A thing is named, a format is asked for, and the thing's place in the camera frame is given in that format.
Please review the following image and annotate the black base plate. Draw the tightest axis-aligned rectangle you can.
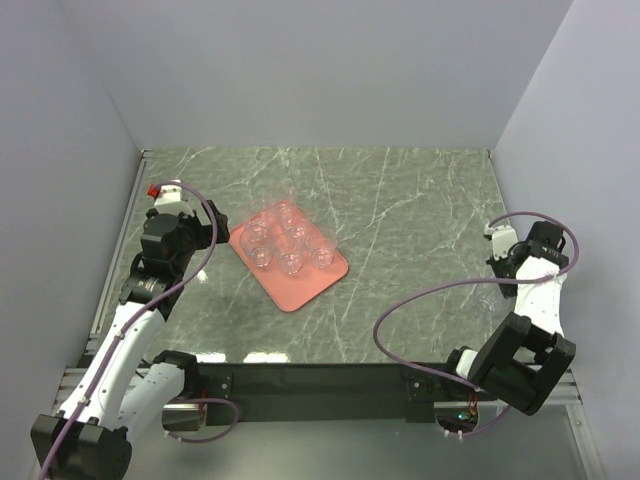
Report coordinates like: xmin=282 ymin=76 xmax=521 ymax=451
xmin=175 ymin=363 xmax=477 ymax=423

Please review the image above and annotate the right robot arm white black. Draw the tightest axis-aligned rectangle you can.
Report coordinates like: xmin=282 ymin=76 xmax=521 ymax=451
xmin=440 ymin=221 xmax=576 ymax=416

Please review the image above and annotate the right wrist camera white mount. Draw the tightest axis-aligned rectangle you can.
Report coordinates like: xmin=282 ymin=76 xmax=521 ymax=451
xmin=484 ymin=225 xmax=518 ymax=264

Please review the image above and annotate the clear glass edge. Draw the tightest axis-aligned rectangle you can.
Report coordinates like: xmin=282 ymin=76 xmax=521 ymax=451
xmin=471 ymin=285 xmax=502 ymax=321

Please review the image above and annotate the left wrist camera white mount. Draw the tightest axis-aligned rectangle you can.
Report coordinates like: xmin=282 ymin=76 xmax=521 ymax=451
xmin=147 ymin=184 xmax=194 ymax=217

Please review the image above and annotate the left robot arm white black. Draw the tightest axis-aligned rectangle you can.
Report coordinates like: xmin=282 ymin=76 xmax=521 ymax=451
xmin=30 ymin=194 xmax=230 ymax=479

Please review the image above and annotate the salmon pink plastic tray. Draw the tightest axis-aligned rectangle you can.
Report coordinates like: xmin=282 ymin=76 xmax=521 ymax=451
xmin=230 ymin=205 xmax=349 ymax=312

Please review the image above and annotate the clear glass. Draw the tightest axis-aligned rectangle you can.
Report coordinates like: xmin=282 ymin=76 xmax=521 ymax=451
xmin=282 ymin=211 xmax=311 ymax=248
xmin=265 ymin=184 xmax=295 ymax=223
xmin=275 ymin=242 xmax=304 ymax=275
xmin=240 ymin=226 xmax=272 ymax=268
xmin=244 ymin=210 xmax=271 ymax=241
xmin=305 ymin=226 xmax=337 ymax=269

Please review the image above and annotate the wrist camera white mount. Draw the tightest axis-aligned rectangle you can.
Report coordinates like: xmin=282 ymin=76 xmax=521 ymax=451
xmin=147 ymin=184 xmax=194 ymax=217
xmin=484 ymin=225 xmax=518 ymax=264

